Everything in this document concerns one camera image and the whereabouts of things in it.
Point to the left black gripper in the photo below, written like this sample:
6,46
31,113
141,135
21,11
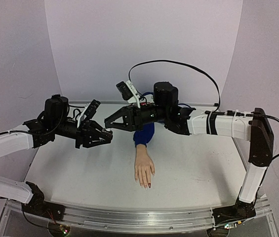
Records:
87,133

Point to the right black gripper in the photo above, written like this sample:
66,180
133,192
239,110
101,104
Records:
136,118

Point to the red nail polish bottle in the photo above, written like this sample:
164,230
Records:
109,133

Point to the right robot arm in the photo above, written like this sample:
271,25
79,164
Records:
248,126

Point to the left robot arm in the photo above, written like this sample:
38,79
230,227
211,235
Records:
52,121

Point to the blue white red jacket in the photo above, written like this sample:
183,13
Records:
144,136

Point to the mannequin hand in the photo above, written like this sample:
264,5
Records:
144,167

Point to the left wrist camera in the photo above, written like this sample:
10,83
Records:
88,112

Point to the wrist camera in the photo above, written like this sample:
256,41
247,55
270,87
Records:
129,93
88,112

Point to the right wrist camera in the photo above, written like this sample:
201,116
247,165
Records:
129,93

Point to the aluminium front rail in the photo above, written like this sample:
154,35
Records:
151,222

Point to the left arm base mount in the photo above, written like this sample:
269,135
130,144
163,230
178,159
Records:
37,205

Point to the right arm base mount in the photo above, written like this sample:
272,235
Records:
240,211

